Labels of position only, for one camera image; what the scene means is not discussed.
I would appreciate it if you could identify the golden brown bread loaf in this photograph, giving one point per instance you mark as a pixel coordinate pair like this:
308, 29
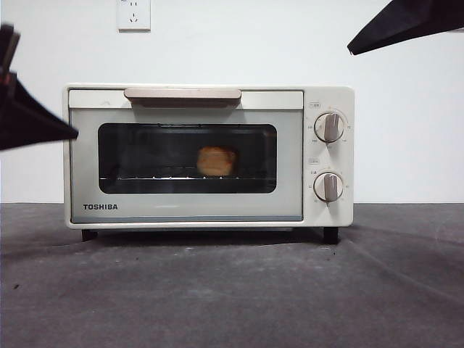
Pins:
216, 162

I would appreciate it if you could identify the cream white toaster oven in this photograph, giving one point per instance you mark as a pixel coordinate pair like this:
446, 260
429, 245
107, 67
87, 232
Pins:
328, 159

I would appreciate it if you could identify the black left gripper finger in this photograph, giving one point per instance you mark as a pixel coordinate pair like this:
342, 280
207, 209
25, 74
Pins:
29, 119

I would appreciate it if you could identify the white wall socket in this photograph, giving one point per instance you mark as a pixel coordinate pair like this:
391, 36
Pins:
134, 18

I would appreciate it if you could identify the cream oven knob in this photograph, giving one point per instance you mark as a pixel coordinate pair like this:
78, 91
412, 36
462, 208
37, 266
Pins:
329, 127
328, 186

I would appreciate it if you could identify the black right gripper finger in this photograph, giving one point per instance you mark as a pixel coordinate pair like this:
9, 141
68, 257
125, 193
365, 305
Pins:
409, 25

